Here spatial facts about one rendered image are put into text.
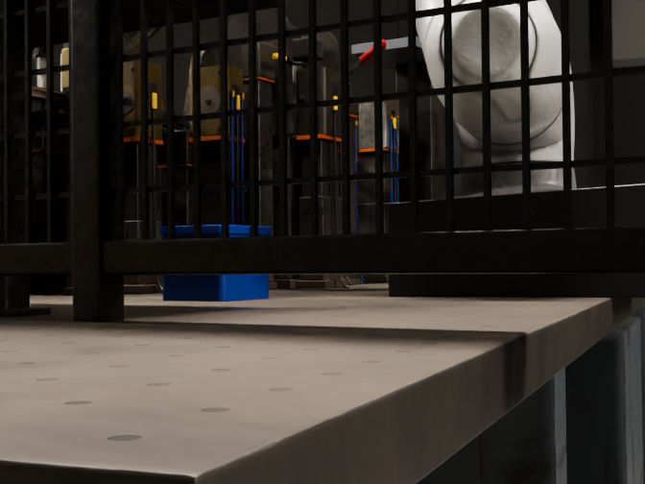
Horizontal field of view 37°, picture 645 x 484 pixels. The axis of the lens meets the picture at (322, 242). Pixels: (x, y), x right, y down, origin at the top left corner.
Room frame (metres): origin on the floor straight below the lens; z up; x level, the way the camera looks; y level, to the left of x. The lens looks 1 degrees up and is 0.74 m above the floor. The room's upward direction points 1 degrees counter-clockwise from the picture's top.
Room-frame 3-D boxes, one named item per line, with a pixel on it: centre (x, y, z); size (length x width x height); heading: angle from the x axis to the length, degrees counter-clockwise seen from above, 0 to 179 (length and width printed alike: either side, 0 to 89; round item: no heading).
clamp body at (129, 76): (1.48, 0.27, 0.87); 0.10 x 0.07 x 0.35; 60
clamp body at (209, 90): (1.62, 0.16, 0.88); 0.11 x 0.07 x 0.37; 60
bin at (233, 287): (1.21, 0.13, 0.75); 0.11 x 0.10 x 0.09; 150
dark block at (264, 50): (1.67, 0.12, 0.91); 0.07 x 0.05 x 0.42; 60
